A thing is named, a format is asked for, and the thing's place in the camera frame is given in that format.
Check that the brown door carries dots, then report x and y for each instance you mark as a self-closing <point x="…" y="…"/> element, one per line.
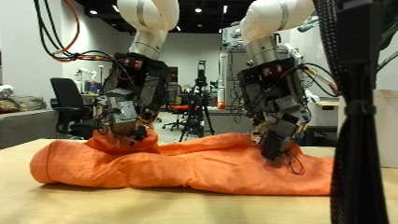
<point x="173" y="74"/>

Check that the orange seat office chair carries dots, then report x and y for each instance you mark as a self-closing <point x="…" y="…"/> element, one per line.
<point x="178" y="108"/>

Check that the red ball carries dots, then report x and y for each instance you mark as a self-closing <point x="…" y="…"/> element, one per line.
<point x="221" y="105"/>

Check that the grey box monitor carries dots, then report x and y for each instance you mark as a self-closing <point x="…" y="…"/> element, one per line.
<point x="231" y="37"/>

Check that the brown sofa cushion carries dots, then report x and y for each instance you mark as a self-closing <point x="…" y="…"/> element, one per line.
<point x="20" y="104"/>

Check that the grey sofa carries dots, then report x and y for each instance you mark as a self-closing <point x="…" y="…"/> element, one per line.
<point x="24" y="127"/>

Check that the white storage box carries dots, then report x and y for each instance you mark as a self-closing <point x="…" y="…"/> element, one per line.
<point x="325" y="113"/>

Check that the orange button-up shirt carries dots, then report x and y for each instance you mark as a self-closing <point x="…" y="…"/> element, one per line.
<point x="186" y="168"/>

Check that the low grey cabinet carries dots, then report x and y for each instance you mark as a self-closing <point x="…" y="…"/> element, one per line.
<point x="227" y="121"/>

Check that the black camera tripod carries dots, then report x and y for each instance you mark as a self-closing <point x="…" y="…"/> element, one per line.
<point x="199" y="93"/>

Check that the black office chair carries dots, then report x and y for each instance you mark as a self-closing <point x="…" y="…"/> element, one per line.
<point x="65" y="99"/>

